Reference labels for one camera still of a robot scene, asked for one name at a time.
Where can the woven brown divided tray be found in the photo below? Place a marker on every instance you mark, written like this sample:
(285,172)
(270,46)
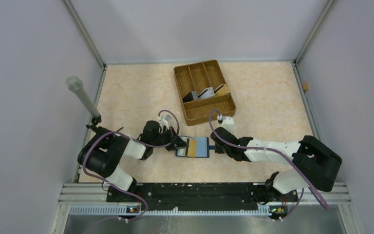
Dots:
(202,88)

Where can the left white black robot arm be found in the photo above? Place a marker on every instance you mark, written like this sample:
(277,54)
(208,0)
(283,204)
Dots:
(105,157)

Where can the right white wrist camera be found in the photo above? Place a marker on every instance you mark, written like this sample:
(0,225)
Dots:
(226,122)

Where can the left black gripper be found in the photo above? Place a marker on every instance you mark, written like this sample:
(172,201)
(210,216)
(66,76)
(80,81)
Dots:
(175,141)

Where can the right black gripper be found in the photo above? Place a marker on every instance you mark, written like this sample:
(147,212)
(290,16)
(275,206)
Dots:
(218,149)

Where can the silver card in tray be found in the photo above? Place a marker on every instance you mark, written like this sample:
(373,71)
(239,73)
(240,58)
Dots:
(206,93)

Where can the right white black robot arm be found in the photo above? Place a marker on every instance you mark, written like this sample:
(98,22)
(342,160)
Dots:
(313,164)

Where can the dark grey credit card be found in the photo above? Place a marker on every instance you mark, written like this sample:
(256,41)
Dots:
(191,96)

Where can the gold card in tray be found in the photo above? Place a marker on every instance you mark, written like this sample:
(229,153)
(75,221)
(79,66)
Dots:
(222,90)

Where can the small brown block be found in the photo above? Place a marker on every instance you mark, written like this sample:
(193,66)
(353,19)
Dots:
(304,86)

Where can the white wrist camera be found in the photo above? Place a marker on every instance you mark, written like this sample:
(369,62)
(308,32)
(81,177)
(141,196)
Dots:
(164,121)
(226,122)

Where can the grey microphone on tripod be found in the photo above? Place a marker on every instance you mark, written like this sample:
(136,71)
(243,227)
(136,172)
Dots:
(75,85)

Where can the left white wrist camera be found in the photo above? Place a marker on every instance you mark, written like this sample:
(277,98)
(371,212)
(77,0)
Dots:
(164,121)

